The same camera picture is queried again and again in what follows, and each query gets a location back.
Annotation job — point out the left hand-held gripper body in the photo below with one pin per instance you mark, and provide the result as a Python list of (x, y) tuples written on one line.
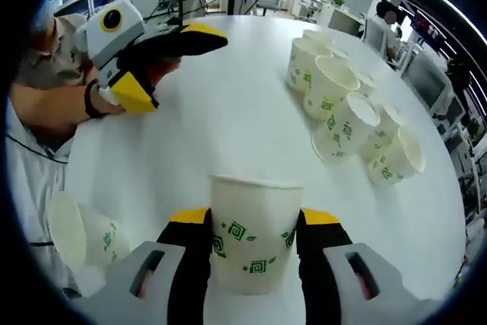
[(95, 41)]

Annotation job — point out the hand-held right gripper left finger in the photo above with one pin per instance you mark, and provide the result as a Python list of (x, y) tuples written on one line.
[(182, 283)]

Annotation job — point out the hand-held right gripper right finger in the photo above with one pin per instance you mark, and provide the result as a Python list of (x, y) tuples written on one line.
[(316, 283)]

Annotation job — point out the green printed white paper cup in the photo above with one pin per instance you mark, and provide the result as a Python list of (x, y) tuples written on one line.
[(255, 203)]

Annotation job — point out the nested stack of paper cups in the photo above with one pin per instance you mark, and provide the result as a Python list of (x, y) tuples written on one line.
[(95, 233)]

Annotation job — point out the cluster of white paper cups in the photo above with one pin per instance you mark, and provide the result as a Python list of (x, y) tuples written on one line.
[(331, 74)]

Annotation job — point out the person's left hand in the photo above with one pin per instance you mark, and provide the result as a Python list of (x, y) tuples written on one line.
[(160, 70)]

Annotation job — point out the black wristband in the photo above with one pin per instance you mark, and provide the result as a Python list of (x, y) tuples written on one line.
[(91, 100)]

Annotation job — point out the potted green plant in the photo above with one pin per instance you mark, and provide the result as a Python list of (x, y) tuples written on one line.
[(473, 127), (336, 0)]

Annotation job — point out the white mesh office chair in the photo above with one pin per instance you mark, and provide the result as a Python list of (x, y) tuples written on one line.
[(426, 81), (374, 34)]

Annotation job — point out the wall display screen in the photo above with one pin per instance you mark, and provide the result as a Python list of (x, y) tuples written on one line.
[(426, 26)]

